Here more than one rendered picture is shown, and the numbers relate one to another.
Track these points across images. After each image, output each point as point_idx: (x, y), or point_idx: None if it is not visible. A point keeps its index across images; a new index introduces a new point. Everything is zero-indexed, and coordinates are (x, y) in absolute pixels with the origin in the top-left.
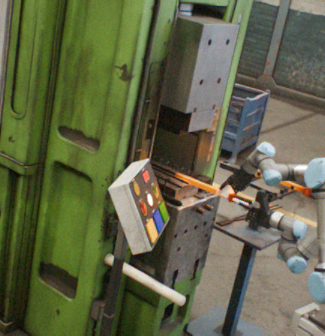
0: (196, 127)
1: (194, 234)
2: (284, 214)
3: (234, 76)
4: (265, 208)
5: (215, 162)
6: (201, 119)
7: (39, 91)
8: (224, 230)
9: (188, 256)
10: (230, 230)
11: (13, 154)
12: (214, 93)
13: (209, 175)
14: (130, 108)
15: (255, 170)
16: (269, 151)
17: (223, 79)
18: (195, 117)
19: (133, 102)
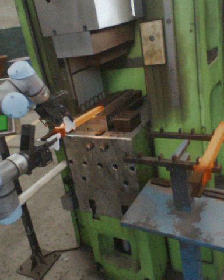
0: (66, 52)
1: (102, 172)
2: (7, 158)
3: None
4: (20, 146)
5: (199, 109)
6: (70, 44)
7: None
8: (143, 188)
9: (104, 193)
10: (147, 191)
11: None
12: (76, 10)
13: (192, 125)
14: (28, 37)
15: (29, 98)
16: (7, 70)
17: None
18: (59, 41)
19: (29, 31)
